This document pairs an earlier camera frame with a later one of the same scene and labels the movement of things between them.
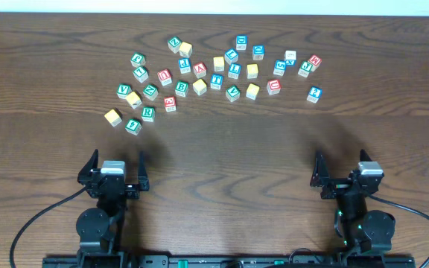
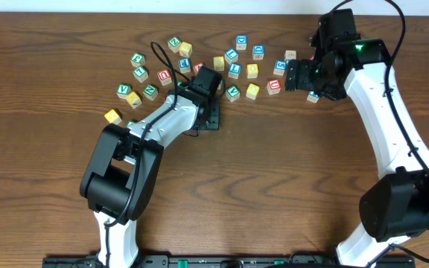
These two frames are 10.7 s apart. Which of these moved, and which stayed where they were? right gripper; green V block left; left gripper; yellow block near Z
Moved: left gripper; right gripper
Stayed: green V block left; yellow block near Z
